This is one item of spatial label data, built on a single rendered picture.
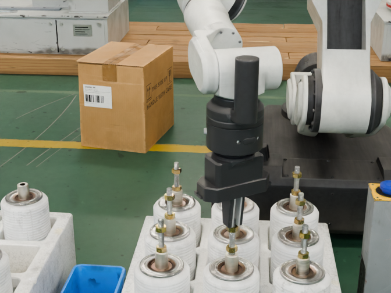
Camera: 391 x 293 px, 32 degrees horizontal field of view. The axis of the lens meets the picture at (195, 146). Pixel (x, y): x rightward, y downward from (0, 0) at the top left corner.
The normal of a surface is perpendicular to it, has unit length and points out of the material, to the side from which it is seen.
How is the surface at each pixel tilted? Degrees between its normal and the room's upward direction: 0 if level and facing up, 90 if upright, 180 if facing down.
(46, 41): 90
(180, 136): 0
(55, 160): 0
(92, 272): 88
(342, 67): 48
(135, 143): 89
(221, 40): 103
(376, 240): 90
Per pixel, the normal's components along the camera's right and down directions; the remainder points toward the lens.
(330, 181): -0.06, -0.38
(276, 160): 0.00, -0.93
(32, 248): -0.09, 0.37
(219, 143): -0.57, 0.31
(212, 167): -0.88, 0.18
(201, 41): 0.05, -0.82
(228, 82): 0.23, 0.37
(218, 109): -0.45, -0.45
